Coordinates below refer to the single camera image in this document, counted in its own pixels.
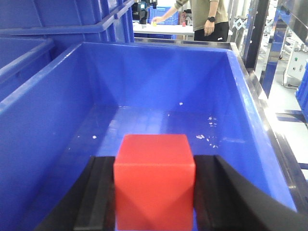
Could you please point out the blue plastic bin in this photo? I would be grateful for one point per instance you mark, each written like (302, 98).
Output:
(68, 20)
(84, 101)
(20, 59)

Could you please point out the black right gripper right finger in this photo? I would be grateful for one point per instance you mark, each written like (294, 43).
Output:
(224, 200)

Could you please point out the white background table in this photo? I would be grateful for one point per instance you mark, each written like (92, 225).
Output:
(179, 30)

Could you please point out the right blue plastic bin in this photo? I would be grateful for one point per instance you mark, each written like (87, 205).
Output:
(84, 101)

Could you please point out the rear blue plastic bin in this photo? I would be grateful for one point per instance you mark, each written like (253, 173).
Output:
(68, 20)

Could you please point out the red cube block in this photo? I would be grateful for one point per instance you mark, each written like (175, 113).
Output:
(154, 178)

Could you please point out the left blue plastic bin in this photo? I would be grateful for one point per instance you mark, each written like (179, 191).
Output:
(20, 59)

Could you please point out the metal shelf upright post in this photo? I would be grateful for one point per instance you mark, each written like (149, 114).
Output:
(257, 15)

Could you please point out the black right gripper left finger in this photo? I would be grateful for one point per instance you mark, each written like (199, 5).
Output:
(89, 205)

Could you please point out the person in olive shirt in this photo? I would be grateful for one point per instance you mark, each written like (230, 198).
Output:
(210, 20)

